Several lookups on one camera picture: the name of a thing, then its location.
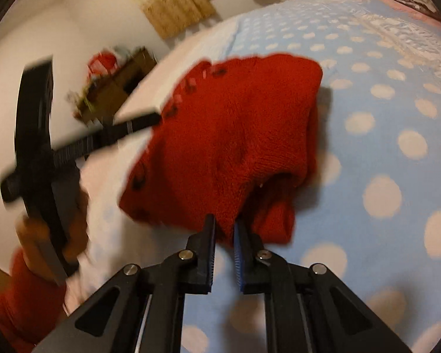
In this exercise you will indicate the pink quilted bedspread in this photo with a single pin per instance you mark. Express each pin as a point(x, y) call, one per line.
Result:
point(191, 55)

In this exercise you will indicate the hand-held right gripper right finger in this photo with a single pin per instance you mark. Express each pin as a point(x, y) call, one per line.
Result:
point(239, 257)

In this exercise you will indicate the person's left hand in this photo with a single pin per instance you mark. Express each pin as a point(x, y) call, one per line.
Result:
point(31, 237)

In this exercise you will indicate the red knitted sweater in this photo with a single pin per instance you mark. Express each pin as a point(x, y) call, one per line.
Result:
point(224, 136)

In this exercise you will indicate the wide beige patterned curtain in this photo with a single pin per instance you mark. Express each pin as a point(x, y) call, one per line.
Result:
point(169, 3)

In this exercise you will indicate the blue polka-dot blanket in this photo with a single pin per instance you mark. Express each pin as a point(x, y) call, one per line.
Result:
point(371, 147)

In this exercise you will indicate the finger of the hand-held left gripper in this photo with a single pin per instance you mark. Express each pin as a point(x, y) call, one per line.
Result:
point(110, 136)

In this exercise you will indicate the red box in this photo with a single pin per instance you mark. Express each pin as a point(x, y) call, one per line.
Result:
point(102, 65)

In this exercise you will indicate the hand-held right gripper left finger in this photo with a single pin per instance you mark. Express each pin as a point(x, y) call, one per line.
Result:
point(210, 250)

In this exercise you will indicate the brown wooden desk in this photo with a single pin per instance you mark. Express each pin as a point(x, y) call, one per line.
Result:
point(121, 81)

